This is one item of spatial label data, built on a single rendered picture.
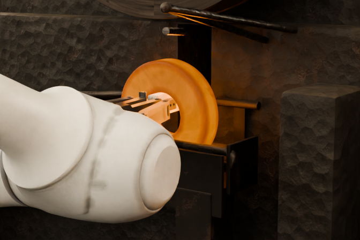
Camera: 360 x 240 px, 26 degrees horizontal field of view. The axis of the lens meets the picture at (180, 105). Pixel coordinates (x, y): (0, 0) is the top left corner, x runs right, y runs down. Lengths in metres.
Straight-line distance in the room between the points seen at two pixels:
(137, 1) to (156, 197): 0.44
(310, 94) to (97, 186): 0.35
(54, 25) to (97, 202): 0.66
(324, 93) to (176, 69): 0.23
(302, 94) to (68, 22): 0.50
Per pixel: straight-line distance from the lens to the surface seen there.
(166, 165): 0.71
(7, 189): 0.80
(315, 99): 0.95
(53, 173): 0.69
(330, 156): 0.95
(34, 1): 1.44
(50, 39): 1.34
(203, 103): 1.05
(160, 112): 1.02
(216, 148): 1.04
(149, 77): 1.10
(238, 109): 1.11
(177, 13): 0.95
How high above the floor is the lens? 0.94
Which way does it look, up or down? 9 degrees down
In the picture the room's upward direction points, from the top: straight up
